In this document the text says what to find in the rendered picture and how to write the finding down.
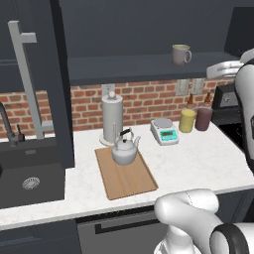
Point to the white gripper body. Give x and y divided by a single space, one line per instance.
222 69

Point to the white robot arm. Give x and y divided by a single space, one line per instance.
185 211

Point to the dark cabinet door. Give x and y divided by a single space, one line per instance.
239 29
49 82

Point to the beige mug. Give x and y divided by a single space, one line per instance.
180 54

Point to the dark base cabinet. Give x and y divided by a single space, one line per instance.
236 205
36 239

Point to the wooden tray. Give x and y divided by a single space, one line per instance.
127 180

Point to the black stove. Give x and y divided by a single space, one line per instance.
226 102

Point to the dark red bottle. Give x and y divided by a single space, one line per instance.
203 119

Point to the yellow bottle with brown cap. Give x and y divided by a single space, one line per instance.
187 120

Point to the white kitchen scale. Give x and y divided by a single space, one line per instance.
164 131

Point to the white paper towel holder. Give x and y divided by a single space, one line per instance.
111 115

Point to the grey dishwasher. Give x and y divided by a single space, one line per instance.
125 236

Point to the black sink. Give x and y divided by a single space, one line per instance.
36 165

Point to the black tap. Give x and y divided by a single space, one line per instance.
7 127

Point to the grey wall outlet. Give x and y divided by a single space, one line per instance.
198 86
182 87

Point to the dark wall cabinet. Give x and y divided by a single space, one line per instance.
132 33

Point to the white wall outlet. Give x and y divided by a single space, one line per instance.
107 88

